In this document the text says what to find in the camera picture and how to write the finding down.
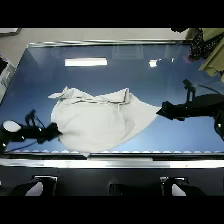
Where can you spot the silver frame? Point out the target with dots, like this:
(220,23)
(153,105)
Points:
(110,163)

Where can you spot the olive garment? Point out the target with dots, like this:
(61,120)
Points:
(215,63)

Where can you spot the white long-sleeved shirt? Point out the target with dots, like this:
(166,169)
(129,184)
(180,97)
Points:
(96,127)

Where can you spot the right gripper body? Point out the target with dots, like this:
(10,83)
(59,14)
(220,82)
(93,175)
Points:
(172,111)

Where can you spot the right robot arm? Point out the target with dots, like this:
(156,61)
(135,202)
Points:
(204,103)

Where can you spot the black spotted garment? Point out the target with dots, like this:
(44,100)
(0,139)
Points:
(200,45)

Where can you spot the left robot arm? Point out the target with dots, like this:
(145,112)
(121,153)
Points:
(20,132)

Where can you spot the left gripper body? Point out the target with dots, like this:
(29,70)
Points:
(49,132)

